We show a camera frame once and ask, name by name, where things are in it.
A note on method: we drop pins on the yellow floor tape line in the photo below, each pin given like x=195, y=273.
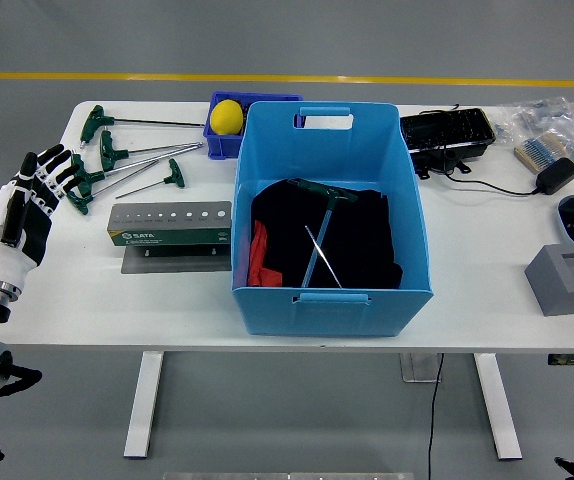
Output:
x=467, y=80

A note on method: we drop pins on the small dark blue parts bin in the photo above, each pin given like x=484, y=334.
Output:
x=222, y=147

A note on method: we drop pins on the white table leg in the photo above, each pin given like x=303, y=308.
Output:
x=497, y=410
x=142, y=410

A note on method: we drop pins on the large light blue storage box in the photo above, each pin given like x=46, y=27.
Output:
x=337, y=315

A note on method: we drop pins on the yellow lemon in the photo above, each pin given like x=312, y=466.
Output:
x=227, y=116

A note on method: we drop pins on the green steel hex key stand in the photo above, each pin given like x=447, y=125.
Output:
x=167, y=236

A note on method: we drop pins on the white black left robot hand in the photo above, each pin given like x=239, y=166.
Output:
x=4, y=265

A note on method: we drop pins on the black cloth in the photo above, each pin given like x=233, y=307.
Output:
x=367, y=240

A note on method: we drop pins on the clear plastic component bags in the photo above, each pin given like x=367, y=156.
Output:
x=552, y=117

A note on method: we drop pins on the grey under-table bracket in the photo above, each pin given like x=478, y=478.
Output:
x=417, y=370

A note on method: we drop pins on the taped resistor strip bundle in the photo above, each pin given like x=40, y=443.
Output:
x=539, y=150

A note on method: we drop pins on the black plastic tray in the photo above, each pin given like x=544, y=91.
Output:
x=447, y=130

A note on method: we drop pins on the red cloth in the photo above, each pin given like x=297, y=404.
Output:
x=258, y=252

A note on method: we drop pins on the grey block with square recess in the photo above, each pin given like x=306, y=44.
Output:
x=567, y=295

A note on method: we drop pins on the black power adapter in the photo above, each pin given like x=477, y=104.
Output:
x=557, y=176

